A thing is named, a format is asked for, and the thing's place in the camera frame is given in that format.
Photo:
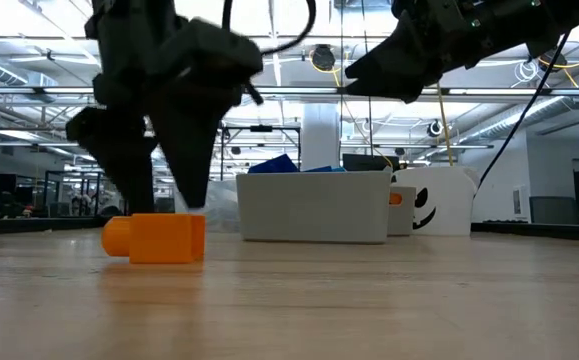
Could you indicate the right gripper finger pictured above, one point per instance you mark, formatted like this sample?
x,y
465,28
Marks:
x,y
394,55
389,91

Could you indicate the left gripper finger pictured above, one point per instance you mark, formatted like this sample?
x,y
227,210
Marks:
x,y
189,145
119,155

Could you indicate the large orange peg block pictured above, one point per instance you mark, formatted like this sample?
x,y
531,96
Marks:
x,y
161,239

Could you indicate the blue peg block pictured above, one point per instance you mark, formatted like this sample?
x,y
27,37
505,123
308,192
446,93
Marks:
x,y
326,169

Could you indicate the orange foam die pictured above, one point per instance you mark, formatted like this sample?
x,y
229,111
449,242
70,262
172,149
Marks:
x,y
395,199

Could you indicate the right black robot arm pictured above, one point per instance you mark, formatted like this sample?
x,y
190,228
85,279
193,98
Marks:
x,y
534,20

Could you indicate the clear plastic bin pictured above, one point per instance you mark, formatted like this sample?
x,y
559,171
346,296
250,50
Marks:
x,y
221,205

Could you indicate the black background monitor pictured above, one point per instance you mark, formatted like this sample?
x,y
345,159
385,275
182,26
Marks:
x,y
366,162

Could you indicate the white building column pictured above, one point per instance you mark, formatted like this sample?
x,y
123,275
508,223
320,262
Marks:
x,y
319,140

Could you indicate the grey plastic bin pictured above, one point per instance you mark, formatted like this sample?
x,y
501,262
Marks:
x,y
314,210
401,222

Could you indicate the grey cabinet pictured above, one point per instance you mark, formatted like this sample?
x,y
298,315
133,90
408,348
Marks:
x,y
551,210

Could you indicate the black background frame rig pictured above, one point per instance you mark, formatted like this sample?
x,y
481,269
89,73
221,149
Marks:
x,y
269,128
69,173

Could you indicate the black aluminium table frame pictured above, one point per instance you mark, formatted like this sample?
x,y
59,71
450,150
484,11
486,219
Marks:
x,y
544,232

